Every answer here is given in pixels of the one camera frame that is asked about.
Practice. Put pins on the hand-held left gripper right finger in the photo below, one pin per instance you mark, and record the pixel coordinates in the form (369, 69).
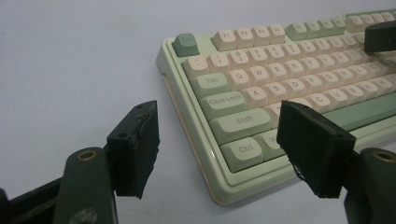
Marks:
(314, 149)

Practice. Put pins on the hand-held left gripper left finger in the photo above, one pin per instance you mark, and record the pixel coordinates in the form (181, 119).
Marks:
(135, 149)

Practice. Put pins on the green and pink keyboard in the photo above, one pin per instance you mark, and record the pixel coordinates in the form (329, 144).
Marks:
(249, 93)

